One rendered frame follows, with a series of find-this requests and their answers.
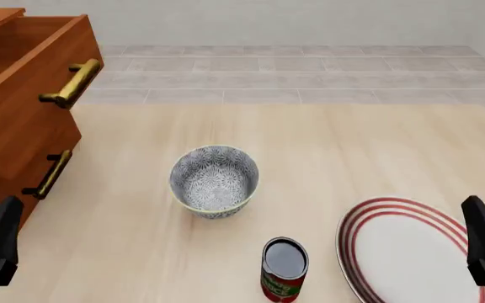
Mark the grey patterned bowl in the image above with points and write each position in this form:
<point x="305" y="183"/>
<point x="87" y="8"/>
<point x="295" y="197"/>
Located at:
<point x="215" y="186"/>

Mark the white plate with red rings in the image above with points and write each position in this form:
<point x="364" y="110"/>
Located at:
<point x="406" y="252"/>

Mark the closed wooden drawer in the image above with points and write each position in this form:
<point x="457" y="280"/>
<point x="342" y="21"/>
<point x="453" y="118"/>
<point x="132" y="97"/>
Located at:
<point x="23" y="142"/>

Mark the open wooden drawer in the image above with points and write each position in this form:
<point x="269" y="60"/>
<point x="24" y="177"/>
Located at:
<point x="36" y="72"/>

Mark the red tomato sauce tin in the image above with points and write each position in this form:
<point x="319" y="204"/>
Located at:
<point x="284" y="268"/>

